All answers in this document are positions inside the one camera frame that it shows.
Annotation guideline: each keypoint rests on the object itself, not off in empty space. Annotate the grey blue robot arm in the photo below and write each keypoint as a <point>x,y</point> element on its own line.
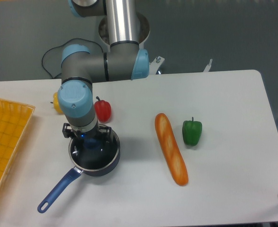
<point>125,60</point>

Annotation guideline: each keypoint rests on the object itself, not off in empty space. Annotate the orange baguette bread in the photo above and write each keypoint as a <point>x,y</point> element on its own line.
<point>170,150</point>

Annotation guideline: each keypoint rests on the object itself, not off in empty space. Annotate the yellow bell pepper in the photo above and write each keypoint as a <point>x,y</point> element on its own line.
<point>56,103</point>

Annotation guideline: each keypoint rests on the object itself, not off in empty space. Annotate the white metal base frame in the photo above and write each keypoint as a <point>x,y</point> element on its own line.
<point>155,66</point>

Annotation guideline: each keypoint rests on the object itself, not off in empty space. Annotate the glass lid blue knob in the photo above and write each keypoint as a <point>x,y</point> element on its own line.
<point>96,157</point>

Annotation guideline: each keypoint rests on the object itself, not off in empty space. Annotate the blue saucepan with handle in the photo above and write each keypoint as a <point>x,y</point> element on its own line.
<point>67,179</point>

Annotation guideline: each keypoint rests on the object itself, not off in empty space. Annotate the green bell pepper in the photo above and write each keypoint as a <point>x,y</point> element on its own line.
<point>191,132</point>

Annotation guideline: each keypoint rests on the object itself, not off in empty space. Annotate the red bell pepper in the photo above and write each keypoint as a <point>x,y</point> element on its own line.
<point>103,110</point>

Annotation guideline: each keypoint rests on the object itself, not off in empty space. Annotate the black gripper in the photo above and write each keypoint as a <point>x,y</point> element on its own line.
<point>97,132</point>

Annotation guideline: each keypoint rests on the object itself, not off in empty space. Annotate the yellow plastic basket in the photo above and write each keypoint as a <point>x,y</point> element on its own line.
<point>14,119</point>

